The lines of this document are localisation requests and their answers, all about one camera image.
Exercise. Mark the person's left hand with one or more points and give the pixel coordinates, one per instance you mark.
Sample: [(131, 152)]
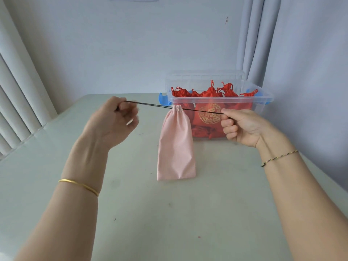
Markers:
[(108, 127)]

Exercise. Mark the person's right hand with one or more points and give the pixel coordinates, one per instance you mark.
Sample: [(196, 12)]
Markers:
[(250, 127)]

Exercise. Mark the clear plastic storage box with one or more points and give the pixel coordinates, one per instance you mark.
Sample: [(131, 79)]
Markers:
[(263, 96)]

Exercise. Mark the red pouches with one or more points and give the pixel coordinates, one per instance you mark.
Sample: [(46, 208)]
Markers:
[(209, 119)]

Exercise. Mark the person's right forearm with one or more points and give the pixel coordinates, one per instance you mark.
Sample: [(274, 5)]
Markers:
[(307, 212)]

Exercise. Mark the person's left forearm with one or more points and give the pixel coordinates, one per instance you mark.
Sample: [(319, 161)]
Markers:
[(62, 222)]

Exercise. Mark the gold bangle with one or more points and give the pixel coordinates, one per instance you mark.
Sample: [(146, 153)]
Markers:
[(78, 184)]

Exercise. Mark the white vertical blinds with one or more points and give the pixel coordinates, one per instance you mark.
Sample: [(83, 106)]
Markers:
[(16, 86)]

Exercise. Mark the grey curtain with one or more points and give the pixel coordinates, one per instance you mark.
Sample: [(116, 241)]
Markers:
[(312, 38)]

